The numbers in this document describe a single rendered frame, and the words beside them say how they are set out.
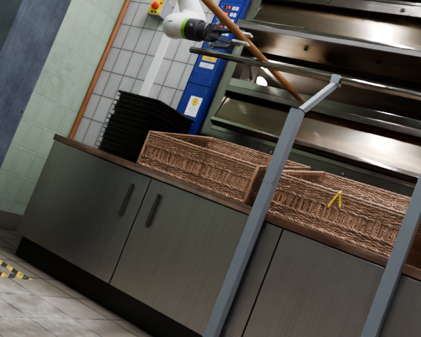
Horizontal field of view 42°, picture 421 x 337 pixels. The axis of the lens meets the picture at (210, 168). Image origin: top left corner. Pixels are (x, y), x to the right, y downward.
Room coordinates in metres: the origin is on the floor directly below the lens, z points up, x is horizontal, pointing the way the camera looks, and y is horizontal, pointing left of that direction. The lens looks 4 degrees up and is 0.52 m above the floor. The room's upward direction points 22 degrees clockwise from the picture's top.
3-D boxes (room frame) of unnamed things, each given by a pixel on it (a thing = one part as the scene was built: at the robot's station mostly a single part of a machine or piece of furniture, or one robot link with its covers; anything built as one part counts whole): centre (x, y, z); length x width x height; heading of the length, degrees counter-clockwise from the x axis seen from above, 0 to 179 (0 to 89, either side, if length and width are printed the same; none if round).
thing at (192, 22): (2.24, 0.27, 1.19); 0.12 x 0.06 x 0.09; 148
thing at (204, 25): (2.20, 0.20, 1.19); 0.09 x 0.07 x 0.08; 58
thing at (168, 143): (2.35, -0.06, 0.72); 0.56 x 0.49 x 0.28; 58
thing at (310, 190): (2.03, -0.56, 0.72); 0.56 x 0.49 x 0.28; 56
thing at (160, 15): (3.03, 0.60, 1.46); 0.10 x 0.07 x 0.10; 58
